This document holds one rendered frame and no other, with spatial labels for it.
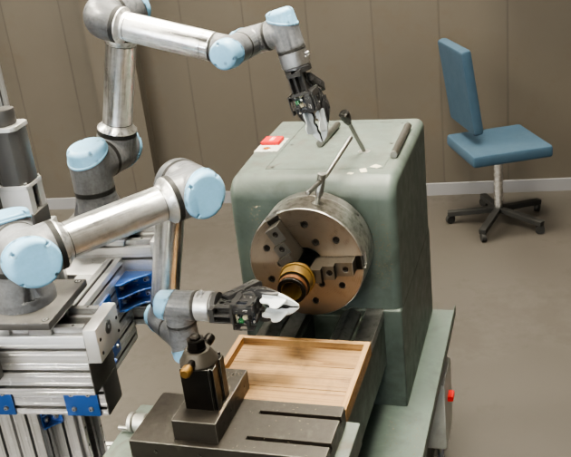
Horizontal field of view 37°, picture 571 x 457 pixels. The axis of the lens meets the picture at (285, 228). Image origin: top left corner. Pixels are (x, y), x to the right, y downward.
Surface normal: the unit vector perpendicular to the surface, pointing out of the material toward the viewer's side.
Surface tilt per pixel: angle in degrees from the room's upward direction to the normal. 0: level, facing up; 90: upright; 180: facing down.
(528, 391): 0
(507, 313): 0
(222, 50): 90
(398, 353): 90
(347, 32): 90
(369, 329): 0
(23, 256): 92
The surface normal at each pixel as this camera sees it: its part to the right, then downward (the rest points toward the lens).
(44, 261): 0.42, 0.32
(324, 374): -0.11, -0.92
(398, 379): -0.28, 0.40
